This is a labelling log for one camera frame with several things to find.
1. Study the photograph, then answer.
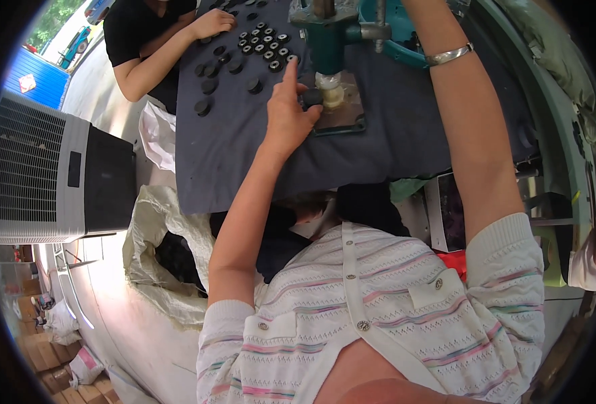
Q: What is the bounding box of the teal hand press machine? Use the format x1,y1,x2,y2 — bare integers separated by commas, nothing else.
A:
288,0,395,137

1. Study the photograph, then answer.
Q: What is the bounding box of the blue corrugated metal sheet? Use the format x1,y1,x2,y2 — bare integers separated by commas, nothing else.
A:
3,46,70,110

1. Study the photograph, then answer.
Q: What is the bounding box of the silver bracelet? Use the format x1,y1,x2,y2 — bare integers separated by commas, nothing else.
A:
425,42,475,68

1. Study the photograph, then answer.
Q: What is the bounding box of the person's body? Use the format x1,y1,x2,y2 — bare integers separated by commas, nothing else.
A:
196,212,546,404

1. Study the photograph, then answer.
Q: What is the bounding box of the metal frame stand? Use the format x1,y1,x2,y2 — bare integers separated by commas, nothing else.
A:
52,242,102,330

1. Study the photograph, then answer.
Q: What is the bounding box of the green metal machine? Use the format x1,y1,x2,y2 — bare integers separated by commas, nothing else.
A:
459,0,596,290

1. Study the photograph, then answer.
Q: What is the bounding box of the teal plastic basin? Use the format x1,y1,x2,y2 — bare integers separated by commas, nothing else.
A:
358,0,431,69

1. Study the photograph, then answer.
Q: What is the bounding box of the group of black discs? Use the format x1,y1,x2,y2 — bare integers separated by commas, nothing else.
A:
193,0,300,118

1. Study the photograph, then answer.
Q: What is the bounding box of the person's left hand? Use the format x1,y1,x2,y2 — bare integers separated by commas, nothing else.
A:
263,56,324,155

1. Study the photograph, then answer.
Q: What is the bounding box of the heap of cartons and bags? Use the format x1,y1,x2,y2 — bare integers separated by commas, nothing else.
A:
14,290,123,404

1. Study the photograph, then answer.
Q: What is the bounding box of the white plastic bag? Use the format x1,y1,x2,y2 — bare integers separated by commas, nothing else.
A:
138,100,177,173

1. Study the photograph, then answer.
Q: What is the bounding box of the blue vehicle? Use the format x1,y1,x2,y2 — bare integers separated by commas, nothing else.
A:
57,25,92,70

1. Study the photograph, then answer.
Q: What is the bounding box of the dark blue table cloth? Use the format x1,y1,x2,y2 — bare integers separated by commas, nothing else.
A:
175,0,540,216

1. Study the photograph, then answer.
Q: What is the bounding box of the white box with dark print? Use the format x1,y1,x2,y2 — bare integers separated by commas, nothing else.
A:
423,172,468,254

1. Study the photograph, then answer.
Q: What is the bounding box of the white and black air cooler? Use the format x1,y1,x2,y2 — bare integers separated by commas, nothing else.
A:
0,88,138,246

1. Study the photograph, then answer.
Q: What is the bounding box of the person's right hand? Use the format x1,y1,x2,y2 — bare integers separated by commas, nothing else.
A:
402,0,460,36

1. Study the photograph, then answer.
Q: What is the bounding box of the white woven sack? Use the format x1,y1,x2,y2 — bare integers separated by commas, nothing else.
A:
122,184,219,326

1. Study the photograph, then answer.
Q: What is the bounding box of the red cloth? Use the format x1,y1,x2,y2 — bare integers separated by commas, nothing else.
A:
435,249,468,282

